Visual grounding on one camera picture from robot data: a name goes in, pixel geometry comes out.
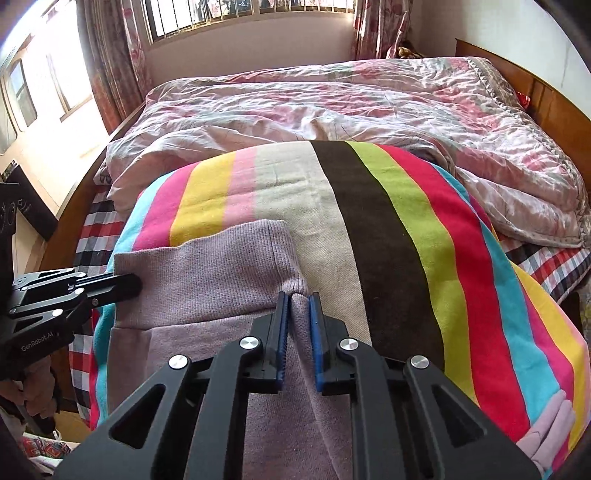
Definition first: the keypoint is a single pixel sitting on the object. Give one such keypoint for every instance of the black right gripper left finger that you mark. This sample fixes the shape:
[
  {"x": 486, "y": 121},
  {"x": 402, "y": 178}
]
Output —
[{"x": 187, "y": 421}]

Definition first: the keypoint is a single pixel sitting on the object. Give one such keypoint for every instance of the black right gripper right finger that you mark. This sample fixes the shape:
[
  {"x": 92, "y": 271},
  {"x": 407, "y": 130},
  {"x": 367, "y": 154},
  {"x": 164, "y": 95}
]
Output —
[{"x": 409, "y": 420}]

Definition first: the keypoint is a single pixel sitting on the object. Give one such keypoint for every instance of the left hand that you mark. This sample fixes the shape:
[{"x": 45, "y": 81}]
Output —
[{"x": 36, "y": 392}]

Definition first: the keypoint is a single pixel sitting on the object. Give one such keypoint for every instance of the plaid bed sheet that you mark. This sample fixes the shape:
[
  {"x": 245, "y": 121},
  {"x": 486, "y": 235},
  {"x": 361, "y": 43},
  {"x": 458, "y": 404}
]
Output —
[{"x": 89, "y": 350}]

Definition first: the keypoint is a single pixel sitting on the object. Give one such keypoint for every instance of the rainbow striped blanket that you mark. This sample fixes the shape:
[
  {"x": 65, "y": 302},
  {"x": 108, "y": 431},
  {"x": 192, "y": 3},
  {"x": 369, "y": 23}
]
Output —
[{"x": 406, "y": 256}]

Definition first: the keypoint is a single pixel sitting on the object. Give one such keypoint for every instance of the floral window curtain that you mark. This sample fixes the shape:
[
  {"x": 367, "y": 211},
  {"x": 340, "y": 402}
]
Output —
[{"x": 114, "y": 58}]

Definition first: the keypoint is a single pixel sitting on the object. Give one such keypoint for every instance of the barred window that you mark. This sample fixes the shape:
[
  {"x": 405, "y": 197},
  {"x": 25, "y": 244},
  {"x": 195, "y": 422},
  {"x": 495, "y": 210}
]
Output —
[{"x": 170, "y": 17}]

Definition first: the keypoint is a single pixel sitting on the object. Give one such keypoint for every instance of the pink floral crumpled duvet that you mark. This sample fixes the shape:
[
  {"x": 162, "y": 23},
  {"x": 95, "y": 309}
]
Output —
[{"x": 457, "y": 112}]

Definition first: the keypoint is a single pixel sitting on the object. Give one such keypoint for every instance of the wooden headboard far bed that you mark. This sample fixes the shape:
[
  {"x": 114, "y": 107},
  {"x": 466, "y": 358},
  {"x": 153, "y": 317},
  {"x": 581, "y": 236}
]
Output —
[{"x": 565, "y": 123}]

